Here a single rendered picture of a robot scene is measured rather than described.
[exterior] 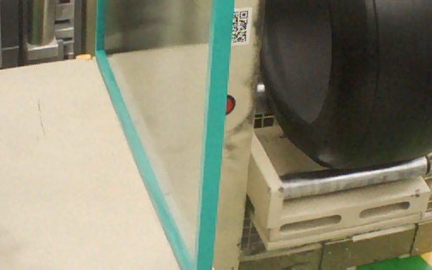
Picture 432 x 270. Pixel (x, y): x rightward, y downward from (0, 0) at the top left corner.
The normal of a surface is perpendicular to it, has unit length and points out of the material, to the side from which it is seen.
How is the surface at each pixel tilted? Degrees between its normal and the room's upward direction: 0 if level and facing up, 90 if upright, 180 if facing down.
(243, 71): 90
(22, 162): 0
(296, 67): 36
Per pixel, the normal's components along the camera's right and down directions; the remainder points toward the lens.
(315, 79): 0.20, -0.42
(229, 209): 0.29, 0.56
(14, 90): 0.07, -0.82
